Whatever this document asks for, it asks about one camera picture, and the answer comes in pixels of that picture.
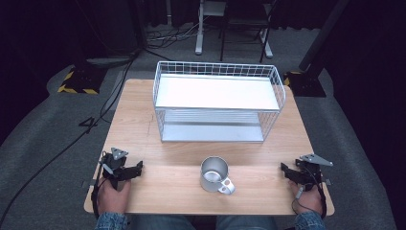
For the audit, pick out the person's left hand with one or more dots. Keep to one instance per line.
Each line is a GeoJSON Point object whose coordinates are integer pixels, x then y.
{"type": "Point", "coordinates": [112, 198]}

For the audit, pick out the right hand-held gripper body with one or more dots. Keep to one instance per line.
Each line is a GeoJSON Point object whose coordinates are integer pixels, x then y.
{"type": "Point", "coordinates": [311, 171]}

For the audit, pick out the silver metal cup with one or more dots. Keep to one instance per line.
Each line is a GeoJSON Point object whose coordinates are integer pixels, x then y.
{"type": "Point", "coordinates": [213, 174]}

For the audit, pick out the black yellow striped stand base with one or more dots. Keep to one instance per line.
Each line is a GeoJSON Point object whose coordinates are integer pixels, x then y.
{"type": "Point", "coordinates": [81, 80]}
{"type": "Point", "coordinates": [304, 84]}

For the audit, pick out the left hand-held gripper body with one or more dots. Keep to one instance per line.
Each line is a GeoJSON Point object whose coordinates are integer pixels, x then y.
{"type": "Point", "coordinates": [115, 163]}

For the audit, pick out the black folding chair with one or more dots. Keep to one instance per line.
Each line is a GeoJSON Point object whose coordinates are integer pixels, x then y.
{"type": "Point", "coordinates": [245, 22]}

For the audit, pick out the white desk frame leg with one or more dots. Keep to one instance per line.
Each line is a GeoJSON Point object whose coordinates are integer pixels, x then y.
{"type": "Point", "coordinates": [267, 44]}
{"type": "Point", "coordinates": [200, 28]}

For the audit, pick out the black slanted stand pole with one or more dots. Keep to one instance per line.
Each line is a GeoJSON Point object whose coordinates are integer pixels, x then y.
{"type": "Point", "coordinates": [322, 35]}

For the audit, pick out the wooden table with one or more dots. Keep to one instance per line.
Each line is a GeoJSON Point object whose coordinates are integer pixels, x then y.
{"type": "Point", "coordinates": [178, 172]}

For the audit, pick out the person's right hand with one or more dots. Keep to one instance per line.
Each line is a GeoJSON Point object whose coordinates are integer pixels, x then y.
{"type": "Point", "coordinates": [308, 200]}

